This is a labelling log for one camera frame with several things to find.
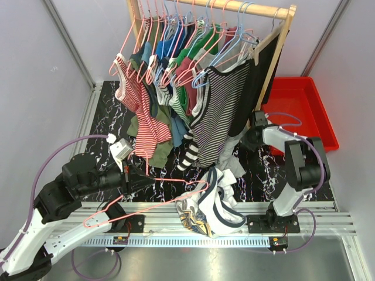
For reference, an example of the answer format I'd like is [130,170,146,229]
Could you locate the purple black striped tank top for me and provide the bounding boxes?
[192,63,249,167]

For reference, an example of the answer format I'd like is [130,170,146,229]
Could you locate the grey tank top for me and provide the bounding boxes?
[192,42,248,76]

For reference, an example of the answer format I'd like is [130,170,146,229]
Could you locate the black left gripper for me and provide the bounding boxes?
[77,155,156,197]

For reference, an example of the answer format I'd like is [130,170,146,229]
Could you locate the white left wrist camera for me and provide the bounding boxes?
[106,133,133,172]

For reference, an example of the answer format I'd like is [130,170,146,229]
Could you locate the black garment on rack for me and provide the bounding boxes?
[228,35,279,137]

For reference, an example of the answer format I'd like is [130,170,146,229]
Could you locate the pink wire hanger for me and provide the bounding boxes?
[83,150,210,229]

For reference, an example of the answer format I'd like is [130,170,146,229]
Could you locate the light blue tank top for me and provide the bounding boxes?
[142,42,187,148]

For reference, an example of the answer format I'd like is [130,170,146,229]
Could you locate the green white striped tank top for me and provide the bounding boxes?
[163,58,194,126]

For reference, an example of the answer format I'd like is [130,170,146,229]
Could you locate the black white wide-striped top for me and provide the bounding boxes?
[177,130,199,171]

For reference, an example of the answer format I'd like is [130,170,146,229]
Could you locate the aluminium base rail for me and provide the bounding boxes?
[52,201,358,238]

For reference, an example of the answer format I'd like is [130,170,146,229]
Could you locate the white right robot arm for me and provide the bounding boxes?
[243,111,330,234]

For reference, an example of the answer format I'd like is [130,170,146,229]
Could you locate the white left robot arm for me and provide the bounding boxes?
[1,153,155,280]

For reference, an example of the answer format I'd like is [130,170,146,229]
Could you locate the white navy-trimmed tank top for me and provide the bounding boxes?
[175,167,246,238]

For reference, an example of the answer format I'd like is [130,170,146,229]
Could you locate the red white striped tank top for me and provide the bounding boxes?
[114,53,172,161]

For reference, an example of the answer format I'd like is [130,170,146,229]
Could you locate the maroon tank top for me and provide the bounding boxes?
[174,25,237,117]

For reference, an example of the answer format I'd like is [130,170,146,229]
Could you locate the red plastic bin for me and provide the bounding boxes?
[262,77,339,152]

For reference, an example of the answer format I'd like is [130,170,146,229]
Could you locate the wooden clothes rack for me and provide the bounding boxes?
[128,1,296,112]

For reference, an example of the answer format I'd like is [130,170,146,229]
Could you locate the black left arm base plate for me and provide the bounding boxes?
[114,215,145,234]

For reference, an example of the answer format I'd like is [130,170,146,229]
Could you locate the white slotted cable duct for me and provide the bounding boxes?
[82,235,270,248]

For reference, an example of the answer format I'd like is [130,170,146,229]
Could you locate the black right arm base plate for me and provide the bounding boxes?
[247,214,301,234]

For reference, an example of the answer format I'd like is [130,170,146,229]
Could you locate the olive green tank top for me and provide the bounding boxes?
[127,16,176,169]

